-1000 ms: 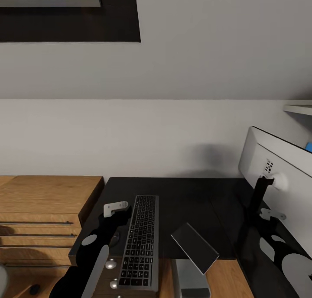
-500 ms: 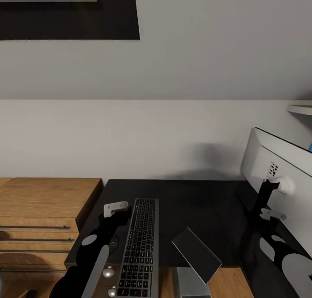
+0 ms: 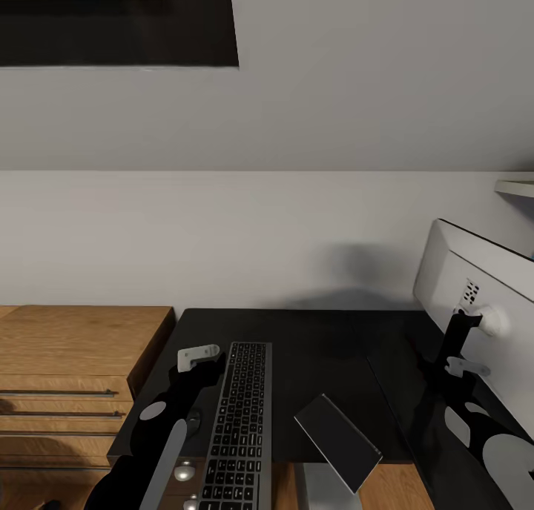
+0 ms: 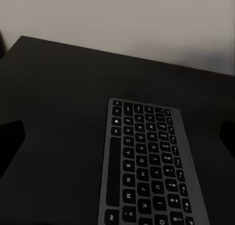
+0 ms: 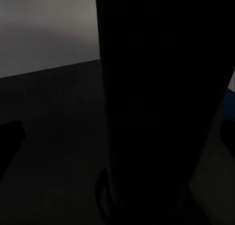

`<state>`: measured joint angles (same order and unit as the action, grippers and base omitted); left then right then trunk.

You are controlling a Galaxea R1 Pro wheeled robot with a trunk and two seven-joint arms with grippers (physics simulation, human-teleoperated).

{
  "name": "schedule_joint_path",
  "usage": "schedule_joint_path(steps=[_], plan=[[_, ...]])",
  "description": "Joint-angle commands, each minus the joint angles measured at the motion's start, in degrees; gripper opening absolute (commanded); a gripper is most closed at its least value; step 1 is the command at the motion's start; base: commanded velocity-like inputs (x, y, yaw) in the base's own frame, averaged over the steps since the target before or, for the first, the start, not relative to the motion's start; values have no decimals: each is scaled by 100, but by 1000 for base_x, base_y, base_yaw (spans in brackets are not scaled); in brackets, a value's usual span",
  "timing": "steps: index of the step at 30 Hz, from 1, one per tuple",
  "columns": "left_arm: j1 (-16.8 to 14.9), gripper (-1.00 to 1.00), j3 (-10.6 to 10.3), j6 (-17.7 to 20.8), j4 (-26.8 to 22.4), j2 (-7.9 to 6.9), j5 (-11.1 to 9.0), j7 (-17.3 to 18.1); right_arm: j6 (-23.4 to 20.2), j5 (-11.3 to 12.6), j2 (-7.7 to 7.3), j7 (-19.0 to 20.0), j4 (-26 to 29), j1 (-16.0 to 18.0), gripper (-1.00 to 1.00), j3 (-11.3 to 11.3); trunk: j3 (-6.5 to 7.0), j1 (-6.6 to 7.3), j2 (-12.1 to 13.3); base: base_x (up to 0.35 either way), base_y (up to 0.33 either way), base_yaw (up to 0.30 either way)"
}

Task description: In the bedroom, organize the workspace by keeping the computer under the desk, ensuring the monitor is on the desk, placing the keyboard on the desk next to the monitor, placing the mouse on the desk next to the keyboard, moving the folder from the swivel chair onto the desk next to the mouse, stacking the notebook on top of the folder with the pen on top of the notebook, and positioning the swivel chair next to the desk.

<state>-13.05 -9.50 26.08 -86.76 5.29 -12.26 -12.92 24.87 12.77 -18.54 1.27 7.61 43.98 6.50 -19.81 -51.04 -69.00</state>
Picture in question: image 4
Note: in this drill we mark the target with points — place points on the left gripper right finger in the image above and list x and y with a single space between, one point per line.
227 136

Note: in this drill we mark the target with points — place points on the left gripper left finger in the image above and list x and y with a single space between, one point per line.
12 136

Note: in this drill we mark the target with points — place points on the keyboard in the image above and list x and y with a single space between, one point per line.
148 175

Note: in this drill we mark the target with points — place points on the desk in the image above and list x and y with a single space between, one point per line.
61 94

